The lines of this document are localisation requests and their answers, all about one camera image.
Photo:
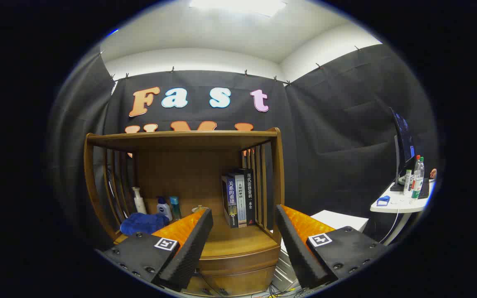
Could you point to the red cap plastic bottle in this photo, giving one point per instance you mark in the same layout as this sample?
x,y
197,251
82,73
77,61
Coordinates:
x,y
416,165

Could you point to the pale grey spine book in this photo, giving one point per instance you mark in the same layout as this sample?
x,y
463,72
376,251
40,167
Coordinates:
x,y
240,198

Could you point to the white drawer unit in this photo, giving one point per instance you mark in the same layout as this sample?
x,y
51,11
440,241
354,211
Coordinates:
x,y
338,219

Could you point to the blue towel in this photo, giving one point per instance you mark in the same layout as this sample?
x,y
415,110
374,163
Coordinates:
x,y
141,223

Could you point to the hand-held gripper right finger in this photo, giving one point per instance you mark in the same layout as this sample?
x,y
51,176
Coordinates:
x,y
296,252

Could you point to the black monitor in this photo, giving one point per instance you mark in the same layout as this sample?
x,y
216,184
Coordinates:
x,y
404,140

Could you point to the black backdrop cloth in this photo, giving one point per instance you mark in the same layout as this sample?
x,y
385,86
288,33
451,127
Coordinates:
x,y
338,136

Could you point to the white bottle with blue cap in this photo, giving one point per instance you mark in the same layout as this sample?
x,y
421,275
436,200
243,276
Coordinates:
x,y
164,211

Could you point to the black spine book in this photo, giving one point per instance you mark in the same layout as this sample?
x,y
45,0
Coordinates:
x,y
250,194

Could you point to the small blue object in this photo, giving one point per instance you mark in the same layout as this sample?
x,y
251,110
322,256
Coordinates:
x,y
383,201

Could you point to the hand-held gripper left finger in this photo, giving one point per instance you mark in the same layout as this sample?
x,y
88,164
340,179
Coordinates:
x,y
189,252

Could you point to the beige lidded tea cup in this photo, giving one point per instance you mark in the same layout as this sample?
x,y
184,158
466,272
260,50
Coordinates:
x,y
199,208

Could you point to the white desk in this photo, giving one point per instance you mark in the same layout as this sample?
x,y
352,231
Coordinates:
x,y
396,205

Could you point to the wooden countertop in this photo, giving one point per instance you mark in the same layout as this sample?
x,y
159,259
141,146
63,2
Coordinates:
x,y
230,242

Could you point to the wooden cabinet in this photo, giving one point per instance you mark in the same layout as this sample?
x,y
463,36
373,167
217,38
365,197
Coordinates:
x,y
180,165

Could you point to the white pump bottle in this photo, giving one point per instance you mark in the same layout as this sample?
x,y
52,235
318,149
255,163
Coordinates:
x,y
140,205

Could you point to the small white tube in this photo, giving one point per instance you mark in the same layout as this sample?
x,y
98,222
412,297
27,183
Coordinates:
x,y
407,182

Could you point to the wooden drawer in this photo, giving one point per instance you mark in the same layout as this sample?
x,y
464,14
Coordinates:
x,y
242,260

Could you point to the teal bottle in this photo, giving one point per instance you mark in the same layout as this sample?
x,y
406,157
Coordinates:
x,y
175,207

